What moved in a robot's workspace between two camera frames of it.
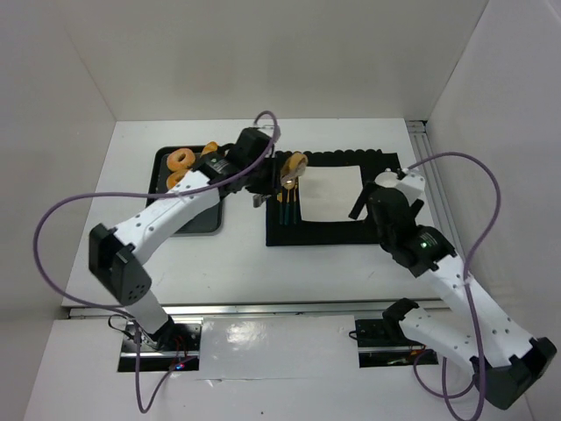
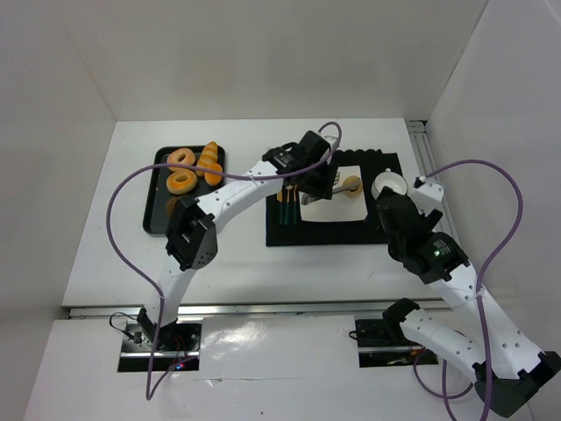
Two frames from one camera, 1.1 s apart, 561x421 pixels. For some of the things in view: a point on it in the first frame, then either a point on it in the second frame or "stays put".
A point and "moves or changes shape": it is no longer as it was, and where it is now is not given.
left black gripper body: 272,174 -> 319,185
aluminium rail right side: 436,195 stays put
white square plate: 327,193 stays put
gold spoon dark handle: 288,183 stays put
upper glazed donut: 173,162 stays put
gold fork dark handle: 294,205 stays put
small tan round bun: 294,166 moves or changes shape
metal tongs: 273,170 -> 337,188
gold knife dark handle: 280,207 stays put
